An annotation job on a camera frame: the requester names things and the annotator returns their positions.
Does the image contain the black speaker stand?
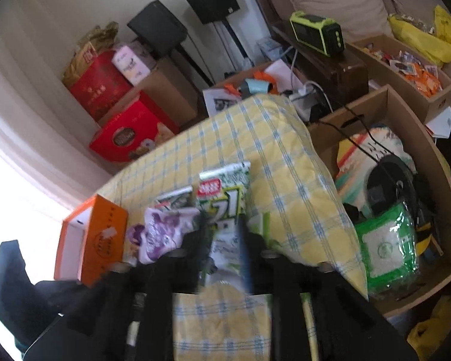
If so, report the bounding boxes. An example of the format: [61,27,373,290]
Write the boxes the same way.
[210,18,246,73]

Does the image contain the red cookie gift box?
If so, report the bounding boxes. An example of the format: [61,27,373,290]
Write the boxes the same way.
[89,100,180,163]

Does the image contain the large green seaweed packet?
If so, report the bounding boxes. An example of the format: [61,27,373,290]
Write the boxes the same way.
[197,162,257,295]

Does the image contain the plain white paper sheet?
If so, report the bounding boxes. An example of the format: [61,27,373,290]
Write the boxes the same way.
[265,59,298,84]

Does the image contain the small white box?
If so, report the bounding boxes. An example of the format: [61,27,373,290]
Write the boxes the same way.
[426,107,451,138]

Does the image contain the crumpled yellow bag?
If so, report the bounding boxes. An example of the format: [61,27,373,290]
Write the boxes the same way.
[406,295,451,360]

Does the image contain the yellow plaid tablecloth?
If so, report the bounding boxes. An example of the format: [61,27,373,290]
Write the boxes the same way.
[97,94,370,361]

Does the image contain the gold paper bag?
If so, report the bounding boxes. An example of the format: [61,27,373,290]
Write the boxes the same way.
[62,22,120,88]

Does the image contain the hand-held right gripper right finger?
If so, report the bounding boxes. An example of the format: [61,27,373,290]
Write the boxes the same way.
[238,214,418,361]

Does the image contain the plain red gift box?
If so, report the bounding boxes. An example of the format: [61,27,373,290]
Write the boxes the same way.
[69,50,133,122]

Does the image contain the low cardboard box with papers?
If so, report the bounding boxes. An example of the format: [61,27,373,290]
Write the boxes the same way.
[202,59,309,118]

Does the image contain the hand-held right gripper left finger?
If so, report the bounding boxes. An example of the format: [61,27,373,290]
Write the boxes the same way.
[23,211,213,361]

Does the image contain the purple snack packet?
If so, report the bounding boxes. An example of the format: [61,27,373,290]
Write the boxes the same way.
[128,206,201,264]

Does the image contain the large black speaker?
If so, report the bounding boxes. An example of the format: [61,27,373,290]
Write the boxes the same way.
[127,0,189,59]

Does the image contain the pile of orange snack packets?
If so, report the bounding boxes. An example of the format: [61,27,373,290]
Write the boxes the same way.
[363,43,443,97]

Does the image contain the green white plastic packet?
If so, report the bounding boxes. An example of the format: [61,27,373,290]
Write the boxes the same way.
[354,202,419,298]

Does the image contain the large open cardboard box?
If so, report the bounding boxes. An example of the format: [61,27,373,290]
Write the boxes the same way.
[307,85,451,317]

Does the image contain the colourful striped bag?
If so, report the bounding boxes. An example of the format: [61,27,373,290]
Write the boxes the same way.
[336,125,416,212]

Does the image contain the orange cardboard box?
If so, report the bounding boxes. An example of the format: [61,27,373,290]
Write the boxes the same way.
[54,194,129,287]

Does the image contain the closed brown cardboard box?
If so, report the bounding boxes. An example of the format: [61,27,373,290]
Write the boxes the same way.
[98,58,198,127]

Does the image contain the yellow black tool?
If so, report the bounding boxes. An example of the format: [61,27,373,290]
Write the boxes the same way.
[413,229,435,261]

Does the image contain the light blue white box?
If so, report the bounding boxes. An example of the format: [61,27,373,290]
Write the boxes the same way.
[257,37,283,61]

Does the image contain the small green seaweed packet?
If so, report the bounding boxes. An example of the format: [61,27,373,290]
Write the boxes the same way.
[156,186,195,212]

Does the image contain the white power strip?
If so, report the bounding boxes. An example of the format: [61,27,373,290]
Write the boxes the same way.
[289,82,324,106]

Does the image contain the printed paper sheet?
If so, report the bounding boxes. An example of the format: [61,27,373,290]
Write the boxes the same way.
[204,88,242,118]

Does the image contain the white purple tissue pack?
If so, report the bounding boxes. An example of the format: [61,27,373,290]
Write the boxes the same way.
[112,43,155,86]

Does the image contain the green black portable radio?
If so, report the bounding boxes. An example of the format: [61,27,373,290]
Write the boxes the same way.
[289,11,345,58]

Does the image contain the cardboard box of snacks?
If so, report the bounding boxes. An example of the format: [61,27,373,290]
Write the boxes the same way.
[347,35,451,122]

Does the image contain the black round device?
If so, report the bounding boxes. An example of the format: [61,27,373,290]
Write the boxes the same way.
[366,157,419,216]

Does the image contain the yellow plastic bag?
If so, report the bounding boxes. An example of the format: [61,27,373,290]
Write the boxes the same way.
[388,14,451,67]
[434,5,451,58]

